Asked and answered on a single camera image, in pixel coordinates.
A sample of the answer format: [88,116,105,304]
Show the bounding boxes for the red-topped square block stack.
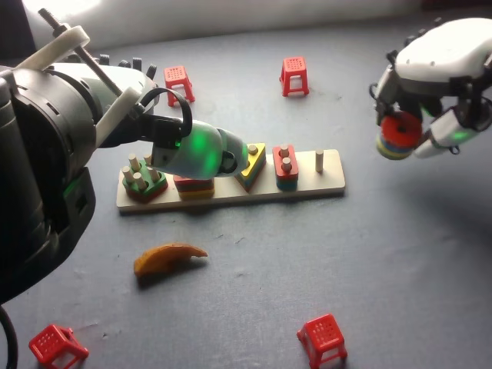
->
[173,175,215,201]

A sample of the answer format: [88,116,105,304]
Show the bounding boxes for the wooden peg board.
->
[117,148,345,215]

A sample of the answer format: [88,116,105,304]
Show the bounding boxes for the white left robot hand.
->
[91,55,251,181]

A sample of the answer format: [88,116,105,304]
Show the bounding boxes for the green-topped block stack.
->
[121,153,169,204]

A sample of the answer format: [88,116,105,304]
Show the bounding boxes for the red-topped oblong block stack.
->
[272,143,299,192]

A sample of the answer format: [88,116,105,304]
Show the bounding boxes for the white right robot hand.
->
[369,17,492,159]

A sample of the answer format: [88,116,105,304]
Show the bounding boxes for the grey table cloth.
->
[0,7,492,369]

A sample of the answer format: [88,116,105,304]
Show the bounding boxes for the round colour rings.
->
[375,113,423,161]

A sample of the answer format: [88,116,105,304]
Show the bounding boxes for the red toy stool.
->
[296,314,348,369]
[28,324,90,366]
[164,65,196,108]
[279,56,311,98]

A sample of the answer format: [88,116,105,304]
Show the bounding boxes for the yellow-topped triangular block stack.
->
[234,143,268,193]

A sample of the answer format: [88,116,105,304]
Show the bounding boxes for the orange curved toy bread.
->
[133,241,208,278]

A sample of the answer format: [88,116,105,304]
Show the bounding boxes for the white backdrop sheet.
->
[21,0,424,51]

